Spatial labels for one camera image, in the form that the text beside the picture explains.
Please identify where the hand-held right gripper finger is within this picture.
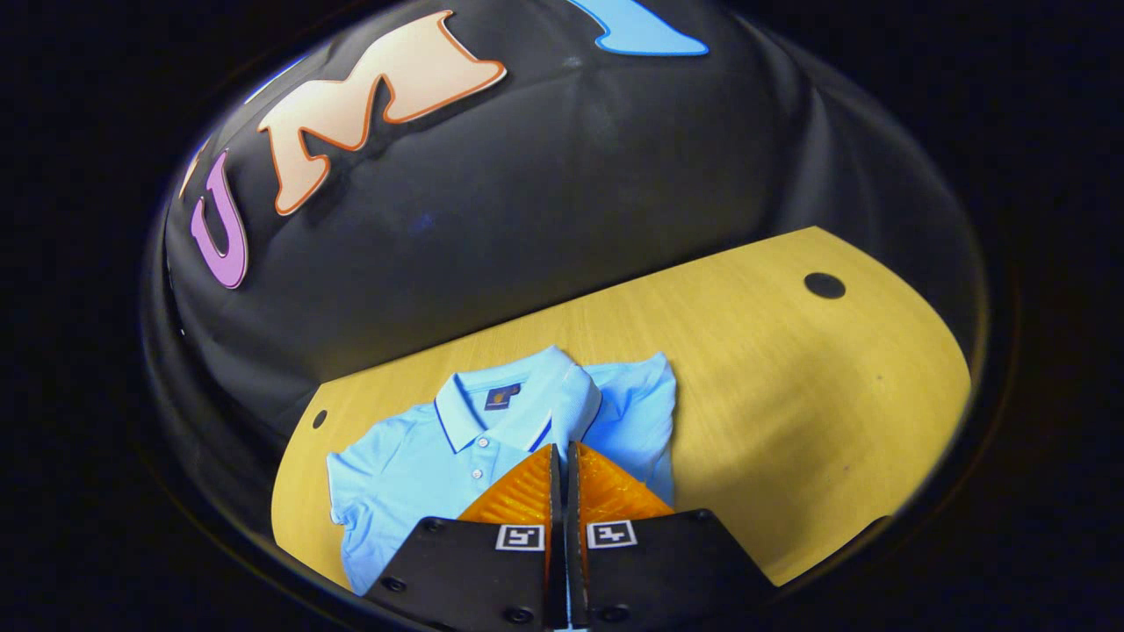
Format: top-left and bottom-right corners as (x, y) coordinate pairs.
(566, 442), (778, 632)
(363, 443), (563, 632)

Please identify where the black backdrop cloth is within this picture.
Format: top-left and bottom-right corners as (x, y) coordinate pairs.
(145, 0), (989, 545)

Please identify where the light blue T-shirt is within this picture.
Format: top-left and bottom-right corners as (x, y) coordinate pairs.
(327, 345), (679, 596)

